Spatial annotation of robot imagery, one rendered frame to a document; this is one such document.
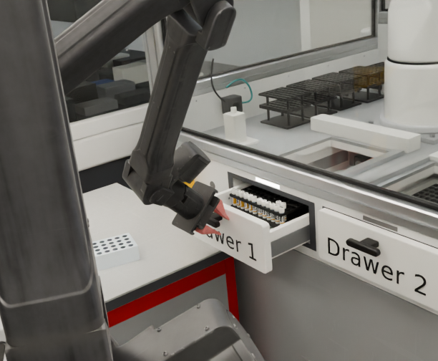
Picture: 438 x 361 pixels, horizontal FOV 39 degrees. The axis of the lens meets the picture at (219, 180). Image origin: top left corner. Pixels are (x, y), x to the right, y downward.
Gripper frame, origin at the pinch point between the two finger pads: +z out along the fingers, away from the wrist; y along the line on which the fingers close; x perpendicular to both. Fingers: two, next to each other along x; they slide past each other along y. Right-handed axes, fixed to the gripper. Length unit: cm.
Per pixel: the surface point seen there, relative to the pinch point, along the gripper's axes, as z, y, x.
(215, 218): -0.6, 0.5, 1.8
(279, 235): 6.9, 3.9, -9.4
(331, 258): 15.1, 5.0, -17.6
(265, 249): 3.4, -0.3, -11.3
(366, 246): 6.9, 8.7, -29.4
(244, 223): 0.5, 2.3, -5.5
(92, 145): 10, 6, 83
